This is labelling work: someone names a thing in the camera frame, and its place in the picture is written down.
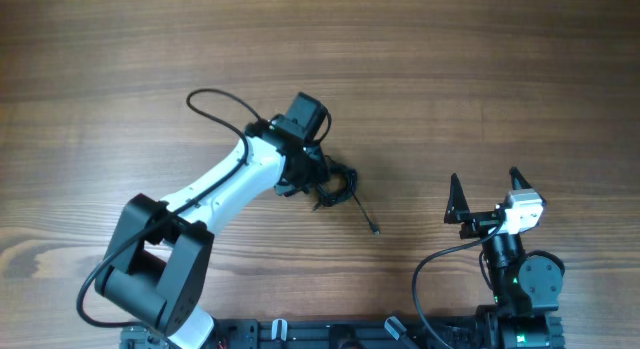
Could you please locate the left black camera cable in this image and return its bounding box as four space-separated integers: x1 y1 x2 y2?
75 87 264 329

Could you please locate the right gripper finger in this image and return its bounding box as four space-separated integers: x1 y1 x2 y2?
509 167 532 190
444 173 470 224

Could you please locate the black cable bundle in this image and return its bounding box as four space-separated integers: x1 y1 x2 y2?
310 156 381 237

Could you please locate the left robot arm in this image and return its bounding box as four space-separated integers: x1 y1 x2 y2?
89 93 331 348

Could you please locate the black camera cable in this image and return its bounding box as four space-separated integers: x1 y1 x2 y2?
75 87 264 329
411 218 506 349

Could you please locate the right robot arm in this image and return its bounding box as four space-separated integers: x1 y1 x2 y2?
444 167 565 348

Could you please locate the right black camera cable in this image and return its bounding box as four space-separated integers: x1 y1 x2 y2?
411 218 506 349

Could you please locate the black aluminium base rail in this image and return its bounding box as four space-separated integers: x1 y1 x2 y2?
118 316 566 349

